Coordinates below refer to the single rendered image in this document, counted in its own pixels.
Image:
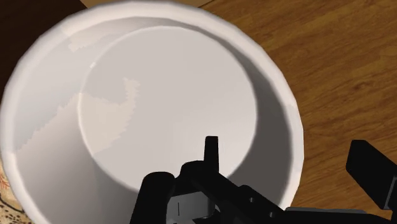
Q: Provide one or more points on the beige speckled patterned object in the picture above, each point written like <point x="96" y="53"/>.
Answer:
<point x="9" y="208"/>

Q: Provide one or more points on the white round cup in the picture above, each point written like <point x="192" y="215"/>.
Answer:
<point x="170" y="77"/>

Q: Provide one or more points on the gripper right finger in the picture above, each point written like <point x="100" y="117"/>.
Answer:
<point x="372" y="170"/>

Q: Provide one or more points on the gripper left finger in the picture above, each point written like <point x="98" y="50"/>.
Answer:
<point x="211" y="173"/>

